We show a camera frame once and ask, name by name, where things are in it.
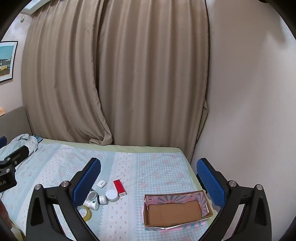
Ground framed wall poster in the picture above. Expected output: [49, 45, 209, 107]
[0, 41, 18, 82]

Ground grey padded headboard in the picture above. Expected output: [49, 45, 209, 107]
[0, 106, 33, 139]

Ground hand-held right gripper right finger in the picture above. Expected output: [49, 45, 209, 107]
[196, 158, 272, 241]

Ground pale green jar white lid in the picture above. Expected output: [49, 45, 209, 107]
[106, 189, 118, 202]

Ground dark red cloth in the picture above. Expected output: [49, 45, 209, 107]
[0, 202, 11, 230]

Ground crumpled pale blue blanket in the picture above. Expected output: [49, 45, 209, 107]
[0, 133, 43, 167]

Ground white plastic bottle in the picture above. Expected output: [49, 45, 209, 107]
[83, 199, 99, 210]

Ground cardboard box with printed lining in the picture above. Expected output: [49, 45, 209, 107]
[142, 189, 213, 231]

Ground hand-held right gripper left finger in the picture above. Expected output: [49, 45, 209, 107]
[25, 158, 102, 241]

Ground clear tape roll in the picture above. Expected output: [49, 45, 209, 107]
[77, 205, 92, 222]

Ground pale green mattress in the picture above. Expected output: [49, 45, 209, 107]
[42, 138, 220, 214]

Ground red and white box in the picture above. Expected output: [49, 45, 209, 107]
[113, 179, 127, 198]

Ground beige curtain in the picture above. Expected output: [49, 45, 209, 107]
[21, 0, 210, 146]

